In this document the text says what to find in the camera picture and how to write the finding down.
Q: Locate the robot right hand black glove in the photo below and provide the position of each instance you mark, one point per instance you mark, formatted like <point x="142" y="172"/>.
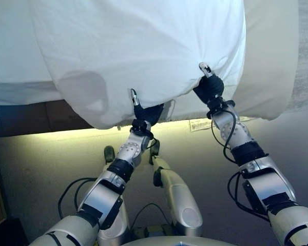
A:
<point x="210" y="88"/>

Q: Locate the robot left hand black glove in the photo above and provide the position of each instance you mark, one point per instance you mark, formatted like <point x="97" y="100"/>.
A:
<point x="149" y="114"/>

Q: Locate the white duvet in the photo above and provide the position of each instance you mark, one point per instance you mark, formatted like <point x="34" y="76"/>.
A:
<point x="143" y="51"/>

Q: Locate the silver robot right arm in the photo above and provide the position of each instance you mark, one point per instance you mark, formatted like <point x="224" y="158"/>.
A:
<point x="269" y="184"/>

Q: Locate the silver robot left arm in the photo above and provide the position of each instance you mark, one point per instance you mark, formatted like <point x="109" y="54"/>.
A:
<point x="100" y="194"/>

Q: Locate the cream bed sheet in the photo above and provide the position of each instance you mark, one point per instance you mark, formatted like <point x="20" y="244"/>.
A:
<point x="267" y="64"/>

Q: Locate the dark brown bed base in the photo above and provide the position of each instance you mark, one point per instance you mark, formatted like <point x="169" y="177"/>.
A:
<point x="28" y="120"/>

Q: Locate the dark green robot right foot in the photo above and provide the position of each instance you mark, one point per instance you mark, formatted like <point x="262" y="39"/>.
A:
<point x="155" y="147"/>

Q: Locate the dark green robot foot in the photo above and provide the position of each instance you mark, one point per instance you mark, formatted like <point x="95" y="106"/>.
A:
<point x="109" y="153"/>
<point x="155" y="147"/>

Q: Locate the dark green robot left foot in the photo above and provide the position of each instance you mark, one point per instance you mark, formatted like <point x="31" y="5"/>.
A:
<point x="109" y="153"/>

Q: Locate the yellow green pelvis block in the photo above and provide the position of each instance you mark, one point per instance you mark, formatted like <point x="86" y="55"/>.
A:
<point x="154" y="228"/>

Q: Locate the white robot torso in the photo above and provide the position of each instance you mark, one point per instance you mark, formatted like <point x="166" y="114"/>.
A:
<point x="179" y="242"/>

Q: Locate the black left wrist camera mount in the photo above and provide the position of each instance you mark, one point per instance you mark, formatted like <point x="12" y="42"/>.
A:
<point x="141" y="126"/>

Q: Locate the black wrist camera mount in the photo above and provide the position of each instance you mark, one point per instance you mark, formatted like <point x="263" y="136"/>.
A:
<point x="141" y="126"/>
<point x="218" y="105"/>

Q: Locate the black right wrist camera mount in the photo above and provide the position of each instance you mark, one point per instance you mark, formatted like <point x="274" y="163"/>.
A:
<point x="218" y="105"/>

